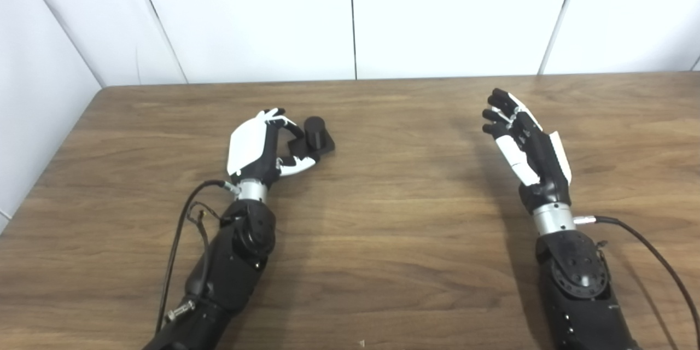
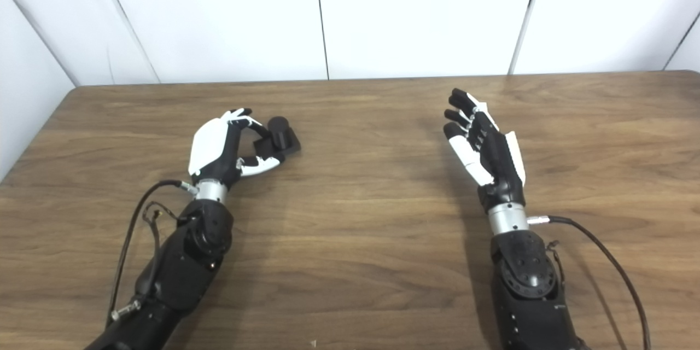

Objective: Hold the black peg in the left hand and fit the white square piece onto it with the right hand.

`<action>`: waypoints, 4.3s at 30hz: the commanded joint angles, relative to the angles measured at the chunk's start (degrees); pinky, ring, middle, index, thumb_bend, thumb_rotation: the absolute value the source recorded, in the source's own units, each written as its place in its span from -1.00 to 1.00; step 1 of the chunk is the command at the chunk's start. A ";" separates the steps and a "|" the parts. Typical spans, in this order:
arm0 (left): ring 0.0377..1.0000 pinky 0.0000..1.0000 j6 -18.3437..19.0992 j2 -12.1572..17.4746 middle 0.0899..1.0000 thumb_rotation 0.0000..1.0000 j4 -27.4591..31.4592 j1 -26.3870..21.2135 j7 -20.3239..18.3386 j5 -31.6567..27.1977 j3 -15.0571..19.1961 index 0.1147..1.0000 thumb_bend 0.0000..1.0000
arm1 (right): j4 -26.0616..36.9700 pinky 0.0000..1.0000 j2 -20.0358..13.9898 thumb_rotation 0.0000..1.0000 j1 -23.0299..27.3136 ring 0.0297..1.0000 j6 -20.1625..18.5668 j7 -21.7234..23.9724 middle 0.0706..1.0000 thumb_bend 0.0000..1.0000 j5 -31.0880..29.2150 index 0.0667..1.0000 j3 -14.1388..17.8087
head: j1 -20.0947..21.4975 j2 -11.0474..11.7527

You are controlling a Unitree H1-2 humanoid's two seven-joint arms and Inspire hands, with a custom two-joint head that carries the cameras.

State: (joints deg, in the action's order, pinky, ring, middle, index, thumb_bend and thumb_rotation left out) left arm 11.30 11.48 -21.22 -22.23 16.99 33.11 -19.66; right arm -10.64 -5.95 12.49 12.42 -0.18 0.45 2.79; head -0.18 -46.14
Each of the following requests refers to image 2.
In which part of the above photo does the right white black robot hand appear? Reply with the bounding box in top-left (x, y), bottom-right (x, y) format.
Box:
top-left (443, 87), bottom-right (527, 214)

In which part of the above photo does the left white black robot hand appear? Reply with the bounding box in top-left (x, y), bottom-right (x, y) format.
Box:
top-left (188, 108), bottom-right (285, 186)

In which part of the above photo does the black peg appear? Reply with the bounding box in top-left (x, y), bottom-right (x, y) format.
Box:
top-left (252, 116), bottom-right (301, 158)

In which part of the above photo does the thin wire on left arm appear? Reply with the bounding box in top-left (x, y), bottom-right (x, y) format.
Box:
top-left (142, 202), bottom-right (181, 263)

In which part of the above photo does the thin wire on arm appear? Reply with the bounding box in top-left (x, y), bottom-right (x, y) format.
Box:
top-left (142, 202), bottom-right (181, 263)
top-left (547, 240), bottom-right (567, 296)

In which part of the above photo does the thin wire on right arm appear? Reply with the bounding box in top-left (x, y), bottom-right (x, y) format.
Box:
top-left (547, 240), bottom-right (567, 296)

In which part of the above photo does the thick black left wrist cable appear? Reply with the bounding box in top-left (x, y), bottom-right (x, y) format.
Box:
top-left (106, 179), bottom-right (197, 329)

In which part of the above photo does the thick black wrist cable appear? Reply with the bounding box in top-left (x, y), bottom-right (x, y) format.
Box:
top-left (528, 215), bottom-right (651, 350)
top-left (106, 179), bottom-right (197, 329)

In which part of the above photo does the thick black right wrist cable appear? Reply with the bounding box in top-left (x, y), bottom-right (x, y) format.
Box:
top-left (528, 215), bottom-right (651, 350)

